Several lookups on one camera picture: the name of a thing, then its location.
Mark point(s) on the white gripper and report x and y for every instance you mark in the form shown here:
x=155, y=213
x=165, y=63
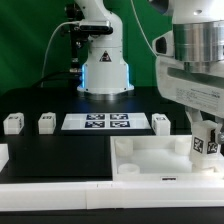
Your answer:
x=199, y=92

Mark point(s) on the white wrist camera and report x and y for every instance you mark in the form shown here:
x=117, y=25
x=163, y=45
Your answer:
x=164, y=44

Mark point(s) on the white rail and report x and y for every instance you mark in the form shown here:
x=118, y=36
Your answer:
x=4, y=155
x=104, y=195

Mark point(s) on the white front rail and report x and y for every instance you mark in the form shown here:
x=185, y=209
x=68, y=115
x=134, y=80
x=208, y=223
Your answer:
x=104, y=195

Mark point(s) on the white left rail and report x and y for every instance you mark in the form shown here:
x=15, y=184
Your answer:
x=4, y=155

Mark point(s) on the white marker sheet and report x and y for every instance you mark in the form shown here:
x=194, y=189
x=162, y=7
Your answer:
x=105, y=121

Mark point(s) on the white square tabletop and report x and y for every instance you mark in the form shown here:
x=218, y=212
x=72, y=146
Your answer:
x=157, y=158

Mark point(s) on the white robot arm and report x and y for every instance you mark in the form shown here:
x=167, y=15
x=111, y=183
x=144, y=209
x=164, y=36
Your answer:
x=189, y=58

